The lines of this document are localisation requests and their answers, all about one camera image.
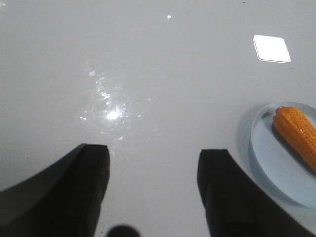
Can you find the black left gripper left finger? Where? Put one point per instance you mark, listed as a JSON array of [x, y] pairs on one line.
[[63, 200]]

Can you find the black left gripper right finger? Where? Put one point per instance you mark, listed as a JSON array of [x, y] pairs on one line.
[[235, 206]]

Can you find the light blue round plate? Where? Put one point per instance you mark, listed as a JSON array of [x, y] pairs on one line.
[[283, 167]]

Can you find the orange toy corn cob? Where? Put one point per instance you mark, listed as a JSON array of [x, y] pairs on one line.
[[297, 130]]

